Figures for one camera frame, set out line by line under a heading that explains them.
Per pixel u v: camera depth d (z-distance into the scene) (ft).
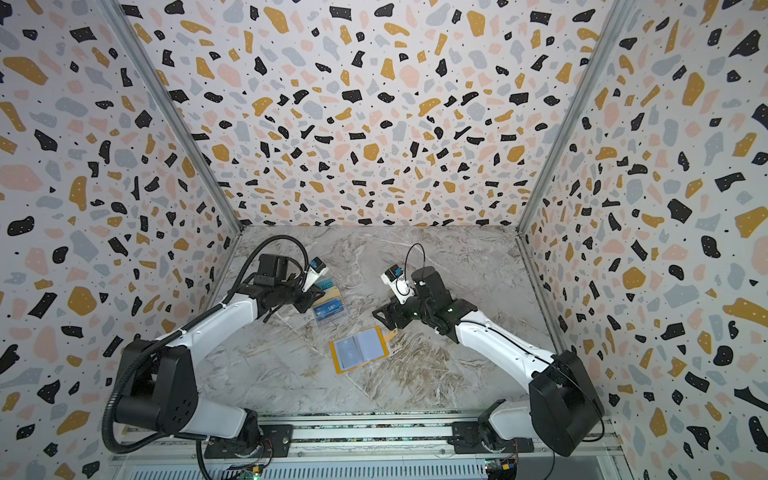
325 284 3.19
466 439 2.43
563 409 1.37
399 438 2.50
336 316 3.12
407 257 3.71
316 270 2.56
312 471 2.30
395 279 2.33
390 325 2.38
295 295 2.51
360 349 2.93
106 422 1.17
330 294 3.12
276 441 2.40
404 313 2.35
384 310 2.35
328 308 3.10
